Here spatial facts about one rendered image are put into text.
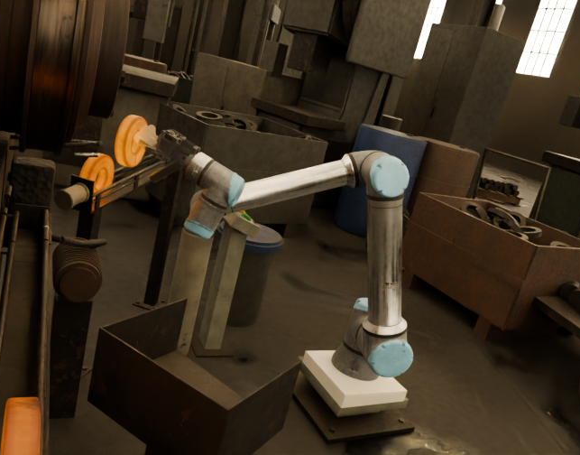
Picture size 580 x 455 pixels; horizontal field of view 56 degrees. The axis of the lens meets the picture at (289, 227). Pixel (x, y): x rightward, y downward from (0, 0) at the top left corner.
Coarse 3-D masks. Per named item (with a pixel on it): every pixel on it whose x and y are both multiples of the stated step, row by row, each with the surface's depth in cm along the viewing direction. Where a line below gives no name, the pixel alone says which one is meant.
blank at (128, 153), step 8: (128, 120) 158; (136, 120) 159; (144, 120) 165; (120, 128) 156; (128, 128) 156; (136, 128) 161; (120, 136) 156; (128, 136) 157; (120, 144) 156; (128, 144) 158; (136, 144) 167; (120, 152) 157; (128, 152) 160; (136, 152) 166; (120, 160) 160; (128, 160) 161; (136, 160) 166
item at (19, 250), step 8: (24, 232) 128; (32, 232) 129; (40, 232) 130; (16, 240) 122; (24, 240) 123; (32, 240) 124; (40, 240) 125; (16, 248) 119; (24, 248) 120; (32, 248) 121; (40, 248) 122; (16, 256) 115; (24, 256) 116; (32, 256) 116; (40, 256) 117
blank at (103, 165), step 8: (88, 160) 163; (96, 160) 163; (104, 160) 167; (112, 160) 172; (88, 168) 162; (96, 168) 164; (104, 168) 168; (112, 168) 174; (80, 176) 162; (88, 176) 161; (96, 176) 165; (104, 176) 172; (112, 176) 175; (96, 184) 172; (104, 184) 172; (104, 192) 173
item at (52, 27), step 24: (48, 0) 87; (72, 0) 88; (48, 24) 87; (72, 24) 89; (48, 48) 88; (72, 48) 89; (48, 72) 90; (72, 72) 90; (48, 96) 92; (48, 120) 96; (48, 144) 103
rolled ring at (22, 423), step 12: (12, 408) 56; (24, 408) 57; (36, 408) 57; (12, 420) 55; (24, 420) 55; (36, 420) 56; (12, 432) 54; (24, 432) 54; (36, 432) 54; (12, 444) 53; (24, 444) 53; (36, 444) 54
